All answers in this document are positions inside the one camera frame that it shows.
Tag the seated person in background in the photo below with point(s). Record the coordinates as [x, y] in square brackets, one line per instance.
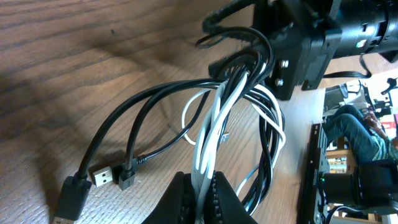
[364, 132]

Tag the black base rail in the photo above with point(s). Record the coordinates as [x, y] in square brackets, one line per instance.
[312, 207]

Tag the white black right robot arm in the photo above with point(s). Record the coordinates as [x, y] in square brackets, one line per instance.
[367, 27]

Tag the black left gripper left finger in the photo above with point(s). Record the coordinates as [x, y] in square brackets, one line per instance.
[177, 205]

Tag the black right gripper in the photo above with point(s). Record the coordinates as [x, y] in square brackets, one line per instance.
[303, 36]

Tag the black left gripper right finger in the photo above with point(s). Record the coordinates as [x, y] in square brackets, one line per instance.
[222, 206]

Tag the wooden chair in background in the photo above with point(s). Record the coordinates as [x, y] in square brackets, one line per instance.
[340, 156]

